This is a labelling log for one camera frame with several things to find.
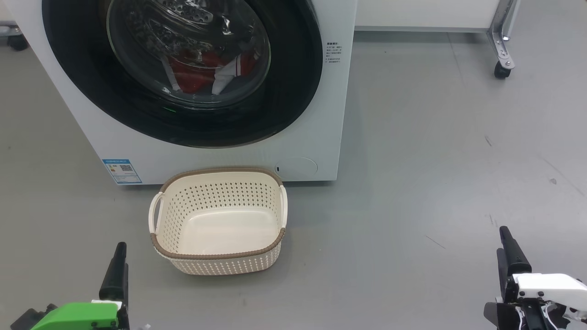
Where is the white partition panel angular metal leg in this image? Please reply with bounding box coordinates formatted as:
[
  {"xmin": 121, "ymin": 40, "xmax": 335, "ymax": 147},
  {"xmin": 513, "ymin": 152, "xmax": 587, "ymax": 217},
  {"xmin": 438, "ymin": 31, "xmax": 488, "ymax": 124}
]
[{"xmin": 355, "ymin": 0, "xmax": 521, "ymax": 69}]

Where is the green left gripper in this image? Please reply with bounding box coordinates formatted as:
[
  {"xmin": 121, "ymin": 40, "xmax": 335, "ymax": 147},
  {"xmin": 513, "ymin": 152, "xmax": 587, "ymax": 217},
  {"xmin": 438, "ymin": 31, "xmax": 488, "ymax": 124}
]
[{"xmin": 30, "ymin": 242, "xmax": 130, "ymax": 330}]

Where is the blue energy label sticker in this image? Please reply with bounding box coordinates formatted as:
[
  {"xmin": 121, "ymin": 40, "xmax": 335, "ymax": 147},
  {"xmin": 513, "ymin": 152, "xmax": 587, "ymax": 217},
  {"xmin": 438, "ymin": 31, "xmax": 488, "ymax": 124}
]
[{"xmin": 102, "ymin": 159, "xmax": 143, "ymax": 185}]

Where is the white front-load washing machine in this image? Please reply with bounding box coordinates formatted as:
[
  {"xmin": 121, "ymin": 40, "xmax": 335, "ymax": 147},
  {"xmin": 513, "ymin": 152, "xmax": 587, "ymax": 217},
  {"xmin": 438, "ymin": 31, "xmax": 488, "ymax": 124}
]
[{"xmin": 5, "ymin": 0, "xmax": 358, "ymax": 186}]

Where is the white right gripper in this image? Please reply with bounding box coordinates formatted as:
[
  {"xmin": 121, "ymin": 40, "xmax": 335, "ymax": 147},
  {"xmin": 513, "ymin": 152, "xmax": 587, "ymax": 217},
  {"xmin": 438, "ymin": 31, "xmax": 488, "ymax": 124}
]
[{"xmin": 484, "ymin": 226, "xmax": 587, "ymax": 330}]

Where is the white cloth garment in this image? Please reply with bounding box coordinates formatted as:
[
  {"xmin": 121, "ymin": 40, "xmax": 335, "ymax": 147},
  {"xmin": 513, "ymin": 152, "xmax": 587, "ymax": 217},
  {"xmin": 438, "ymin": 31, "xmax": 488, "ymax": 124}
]
[{"xmin": 211, "ymin": 59, "xmax": 240, "ymax": 95}]

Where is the red garment with white stripes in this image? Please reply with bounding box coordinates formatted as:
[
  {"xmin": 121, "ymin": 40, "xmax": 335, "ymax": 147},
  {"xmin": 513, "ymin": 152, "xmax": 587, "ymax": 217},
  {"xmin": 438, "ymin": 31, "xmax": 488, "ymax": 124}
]
[{"xmin": 167, "ymin": 50, "xmax": 257, "ymax": 94}]

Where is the black round glass washer door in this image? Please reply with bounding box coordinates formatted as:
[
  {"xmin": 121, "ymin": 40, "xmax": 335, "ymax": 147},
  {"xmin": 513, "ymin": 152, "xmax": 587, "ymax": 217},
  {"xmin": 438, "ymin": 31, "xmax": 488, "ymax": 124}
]
[{"xmin": 41, "ymin": 0, "xmax": 324, "ymax": 148}]

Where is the cream perforated laundry basket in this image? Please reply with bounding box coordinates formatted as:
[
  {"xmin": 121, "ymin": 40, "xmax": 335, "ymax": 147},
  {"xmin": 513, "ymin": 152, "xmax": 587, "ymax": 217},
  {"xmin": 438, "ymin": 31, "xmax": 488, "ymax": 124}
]
[{"xmin": 148, "ymin": 166, "xmax": 288, "ymax": 276}]

